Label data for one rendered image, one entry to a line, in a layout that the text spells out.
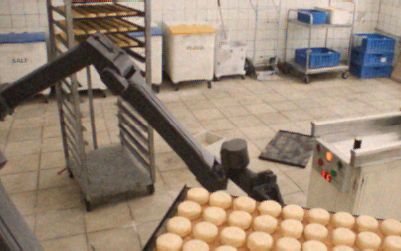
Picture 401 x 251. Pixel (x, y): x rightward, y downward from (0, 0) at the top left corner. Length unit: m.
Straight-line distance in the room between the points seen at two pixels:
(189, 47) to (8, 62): 1.98
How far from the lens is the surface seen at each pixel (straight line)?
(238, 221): 0.88
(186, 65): 4.89
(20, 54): 4.68
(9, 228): 0.62
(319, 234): 0.87
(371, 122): 1.94
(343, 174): 1.62
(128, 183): 2.74
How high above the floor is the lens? 1.55
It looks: 22 degrees down
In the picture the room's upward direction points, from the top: 4 degrees clockwise
